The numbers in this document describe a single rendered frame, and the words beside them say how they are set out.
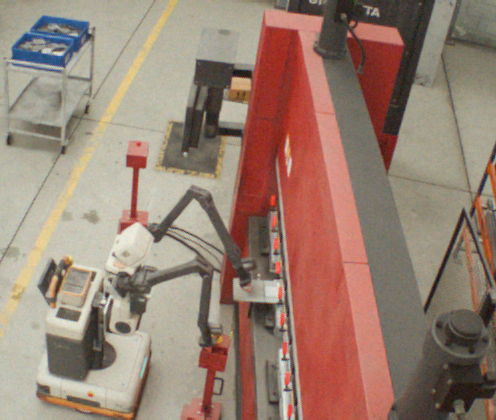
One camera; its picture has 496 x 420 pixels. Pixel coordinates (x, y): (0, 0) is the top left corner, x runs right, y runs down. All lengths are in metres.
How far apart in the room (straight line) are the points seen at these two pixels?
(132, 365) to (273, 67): 2.09
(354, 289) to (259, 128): 2.28
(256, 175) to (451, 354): 3.21
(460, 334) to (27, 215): 4.96
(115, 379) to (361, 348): 2.62
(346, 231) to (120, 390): 2.32
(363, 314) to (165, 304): 3.27
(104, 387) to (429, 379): 3.03
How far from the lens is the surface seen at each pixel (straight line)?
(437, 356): 2.08
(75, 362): 4.72
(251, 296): 4.49
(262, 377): 4.25
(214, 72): 4.81
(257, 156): 4.97
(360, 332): 2.60
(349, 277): 2.79
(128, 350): 5.07
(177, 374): 5.32
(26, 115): 7.21
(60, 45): 7.06
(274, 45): 4.56
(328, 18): 4.18
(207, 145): 7.44
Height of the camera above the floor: 4.12
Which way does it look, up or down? 38 degrees down
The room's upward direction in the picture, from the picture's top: 11 degrees clockwise
